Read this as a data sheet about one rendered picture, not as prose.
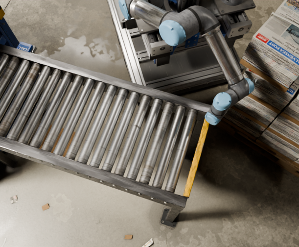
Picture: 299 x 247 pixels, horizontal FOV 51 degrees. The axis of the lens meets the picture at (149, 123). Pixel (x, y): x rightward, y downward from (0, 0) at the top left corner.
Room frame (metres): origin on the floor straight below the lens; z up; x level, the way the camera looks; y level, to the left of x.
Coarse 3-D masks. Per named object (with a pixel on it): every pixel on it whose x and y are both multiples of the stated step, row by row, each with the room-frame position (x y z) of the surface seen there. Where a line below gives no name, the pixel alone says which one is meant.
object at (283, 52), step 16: (256, 32) 0.97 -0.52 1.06; (272, 32) 0.97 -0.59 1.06; (288, 32) 0.97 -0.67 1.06; (256, 48) 0.92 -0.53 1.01; (272, 48) 0.88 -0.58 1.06; (288, 48) 0.88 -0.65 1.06; (256, 64) 0.90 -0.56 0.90; (272, 64) 0.85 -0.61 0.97; (288, 64) 0.81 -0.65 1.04; (288, 80) 0.79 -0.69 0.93
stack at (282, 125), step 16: (256, 96) 0.84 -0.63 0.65; (272, 96) 0.79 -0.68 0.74; (288, 96) 0.76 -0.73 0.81; (256, 112) 0.80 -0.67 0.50; (272, 112) 0.76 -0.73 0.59; (288, 112) 0.73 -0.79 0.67; (224, 128) 0.87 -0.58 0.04; (256, 128) 0.77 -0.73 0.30; (272, 128) 0.73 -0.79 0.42; (288, 128) 0.68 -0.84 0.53; (256, 144) 0.73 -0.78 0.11; (272, 144) 0.68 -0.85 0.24; (288, 144) 0.64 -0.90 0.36; (272, 160) 0.63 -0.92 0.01
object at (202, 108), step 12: (0, 48) 1.07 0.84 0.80; (12, 48) 1.07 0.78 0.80; (36, 60) 0.99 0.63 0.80; (48, 60) 0.99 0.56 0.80; (72, 72) 0.91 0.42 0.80; (84, 72) 0.91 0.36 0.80; (96, 72) 0.91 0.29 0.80; (84, 84) 0.89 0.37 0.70; (96, 84) 0.87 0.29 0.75; (108, 84) 0.84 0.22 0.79; (120, 84) 0.84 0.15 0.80; (132, 84) 0.84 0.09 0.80; (156, 96) 0.77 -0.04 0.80; (168, 96) 0.77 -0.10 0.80; (192, 108) 0.69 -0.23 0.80; (204, 108) 0.69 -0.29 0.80
